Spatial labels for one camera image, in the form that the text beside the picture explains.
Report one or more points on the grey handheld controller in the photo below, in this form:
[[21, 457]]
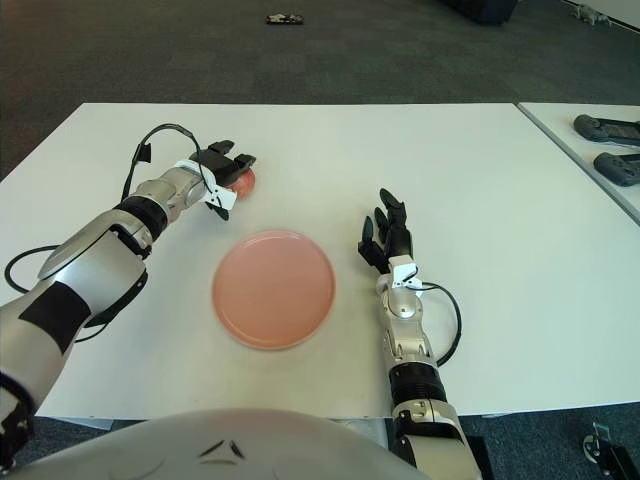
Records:
[[617, 170], [602, 130]]

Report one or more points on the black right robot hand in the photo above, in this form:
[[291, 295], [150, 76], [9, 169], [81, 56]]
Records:
[[395, 240]]

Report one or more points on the grey floor toy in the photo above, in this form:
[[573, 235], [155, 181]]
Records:
[[590, 14]]

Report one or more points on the pink round plate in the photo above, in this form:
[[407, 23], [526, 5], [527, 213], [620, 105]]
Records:
[[274, 290]]

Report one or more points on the white neighbouring table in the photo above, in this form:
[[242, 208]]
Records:
[[565, 142]]

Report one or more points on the dark furniture piece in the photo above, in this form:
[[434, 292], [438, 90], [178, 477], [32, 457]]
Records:
[[480, 11]]

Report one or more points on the small patterned floor object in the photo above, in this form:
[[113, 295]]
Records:
[[285, 19]]

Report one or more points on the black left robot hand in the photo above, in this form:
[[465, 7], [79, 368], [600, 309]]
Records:
[[222, 162]]

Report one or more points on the silver robot torso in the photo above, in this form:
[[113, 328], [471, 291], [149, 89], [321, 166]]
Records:
[[225, 445]]

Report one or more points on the red yellow apple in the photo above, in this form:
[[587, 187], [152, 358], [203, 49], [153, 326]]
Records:
[[246, 186]]

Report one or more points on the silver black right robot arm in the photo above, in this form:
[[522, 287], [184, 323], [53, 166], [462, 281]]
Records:
[[407, 310]]

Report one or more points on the black caster wheel stand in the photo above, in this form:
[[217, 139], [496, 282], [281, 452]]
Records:
[[607, 450]]

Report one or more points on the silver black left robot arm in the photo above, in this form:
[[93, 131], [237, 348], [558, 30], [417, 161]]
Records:
[[100, 260]]

